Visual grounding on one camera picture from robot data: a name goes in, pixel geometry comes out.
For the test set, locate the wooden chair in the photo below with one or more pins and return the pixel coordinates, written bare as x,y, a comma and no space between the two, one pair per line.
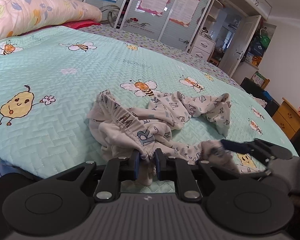
266,83

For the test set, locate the pink floral pillow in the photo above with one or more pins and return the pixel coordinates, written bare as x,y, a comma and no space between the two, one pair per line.
40,12

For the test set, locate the letter print white pants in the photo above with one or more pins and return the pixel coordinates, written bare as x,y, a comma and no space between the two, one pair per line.
165,115

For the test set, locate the green cardboard box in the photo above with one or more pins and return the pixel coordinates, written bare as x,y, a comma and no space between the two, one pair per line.
257,78

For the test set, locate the green bee print blanket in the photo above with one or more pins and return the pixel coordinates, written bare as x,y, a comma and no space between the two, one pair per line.
65,92

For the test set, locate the white drawer cabinet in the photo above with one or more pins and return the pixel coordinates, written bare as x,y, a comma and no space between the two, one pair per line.
202,46

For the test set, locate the white sliding door wardrobe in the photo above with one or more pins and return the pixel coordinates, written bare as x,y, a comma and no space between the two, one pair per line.
130,22

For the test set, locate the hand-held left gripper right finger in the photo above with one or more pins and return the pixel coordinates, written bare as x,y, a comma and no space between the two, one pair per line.
158,166

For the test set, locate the green hanging bag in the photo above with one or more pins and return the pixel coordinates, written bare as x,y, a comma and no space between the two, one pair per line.
264,41

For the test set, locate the blue hanging bag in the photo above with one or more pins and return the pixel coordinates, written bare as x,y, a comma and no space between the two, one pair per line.
257,48

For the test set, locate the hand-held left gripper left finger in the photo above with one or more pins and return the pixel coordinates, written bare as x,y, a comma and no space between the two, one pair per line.
136,166

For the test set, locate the white door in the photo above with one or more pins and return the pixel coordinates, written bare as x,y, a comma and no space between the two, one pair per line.
240,45

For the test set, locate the white cloth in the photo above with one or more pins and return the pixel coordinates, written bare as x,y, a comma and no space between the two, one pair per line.
260,101

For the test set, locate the red cloth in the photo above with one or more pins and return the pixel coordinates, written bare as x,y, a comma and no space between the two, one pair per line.
77,24

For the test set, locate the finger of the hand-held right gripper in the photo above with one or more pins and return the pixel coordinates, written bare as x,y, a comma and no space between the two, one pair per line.
233,146
265,173

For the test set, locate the black armchair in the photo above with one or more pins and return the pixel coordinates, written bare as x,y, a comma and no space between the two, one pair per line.
250,87

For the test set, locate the stack of colourful boxes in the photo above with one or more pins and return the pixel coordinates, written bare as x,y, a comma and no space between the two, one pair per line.
255,60

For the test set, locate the wooden desk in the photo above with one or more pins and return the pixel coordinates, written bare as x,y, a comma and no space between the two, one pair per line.
287,120

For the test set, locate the blue cloth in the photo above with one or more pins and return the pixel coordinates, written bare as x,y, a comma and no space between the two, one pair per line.
266,94

